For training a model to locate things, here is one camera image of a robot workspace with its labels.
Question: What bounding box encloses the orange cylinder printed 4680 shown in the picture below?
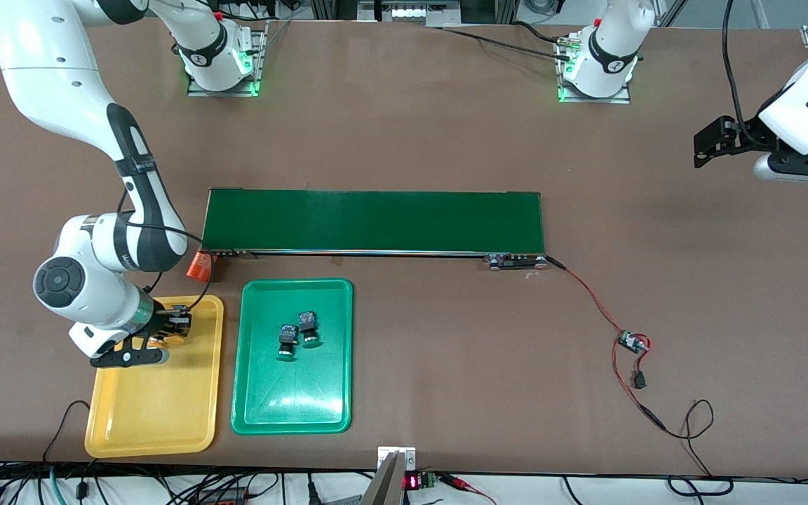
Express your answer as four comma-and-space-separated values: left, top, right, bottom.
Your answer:
186, 251, 217, 283

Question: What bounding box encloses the green mushroom push button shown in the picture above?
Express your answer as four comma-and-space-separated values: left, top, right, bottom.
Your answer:
297, 311, 322, 348
277, 323, 299, 361

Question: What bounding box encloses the yellow plastic tray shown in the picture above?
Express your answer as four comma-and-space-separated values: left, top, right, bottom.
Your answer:
83, 295, 225, 459

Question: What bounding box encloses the green plastic tray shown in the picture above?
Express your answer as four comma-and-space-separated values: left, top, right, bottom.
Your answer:
230, 278, 354, 436

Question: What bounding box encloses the small circuit board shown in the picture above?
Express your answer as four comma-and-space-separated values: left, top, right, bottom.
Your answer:
619, 330, 652, 356

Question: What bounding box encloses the green belt conveyor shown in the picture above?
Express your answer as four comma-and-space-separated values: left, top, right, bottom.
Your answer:
198, 187, 551, 271

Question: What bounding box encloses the grey metal pole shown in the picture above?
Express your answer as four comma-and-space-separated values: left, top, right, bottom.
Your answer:
360, 451, 409, 505

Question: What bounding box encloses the red clip lead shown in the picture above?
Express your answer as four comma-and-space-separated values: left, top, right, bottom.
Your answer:
438, 472, 497, 505

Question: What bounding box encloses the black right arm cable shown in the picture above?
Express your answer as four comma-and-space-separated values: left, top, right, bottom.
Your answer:
118, 189, 217, 313

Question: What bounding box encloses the black curved cable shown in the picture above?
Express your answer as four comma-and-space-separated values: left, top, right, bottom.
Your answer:
42, 400, 93, 465

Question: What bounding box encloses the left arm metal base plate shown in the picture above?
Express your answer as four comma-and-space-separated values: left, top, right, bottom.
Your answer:
557, 39, 633, 105

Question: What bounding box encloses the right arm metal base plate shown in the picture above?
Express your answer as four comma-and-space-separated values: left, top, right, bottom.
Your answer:
187, 21, 269, 97

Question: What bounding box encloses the black cable to base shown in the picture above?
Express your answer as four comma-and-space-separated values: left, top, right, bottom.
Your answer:
439, 20, 573, 62

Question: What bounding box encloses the small metal bracket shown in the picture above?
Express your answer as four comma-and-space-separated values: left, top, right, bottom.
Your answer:
377, 446, 417, 472

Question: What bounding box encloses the thin black looped cable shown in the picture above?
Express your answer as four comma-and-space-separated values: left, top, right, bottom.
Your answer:
662, 398, 736, 497

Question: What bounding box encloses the aluminium frame structure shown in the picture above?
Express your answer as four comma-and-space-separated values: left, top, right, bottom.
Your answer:
309, 0, 517, 27

